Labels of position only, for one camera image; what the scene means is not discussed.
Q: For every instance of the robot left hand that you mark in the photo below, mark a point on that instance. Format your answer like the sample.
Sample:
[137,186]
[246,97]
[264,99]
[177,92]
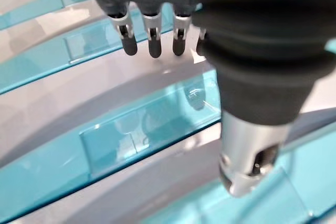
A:
[262,37]

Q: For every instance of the blue white cart drawer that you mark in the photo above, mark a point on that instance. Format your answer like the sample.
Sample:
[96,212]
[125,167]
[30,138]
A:
[39,64]
[52,171]
[31,11]
[302,182]

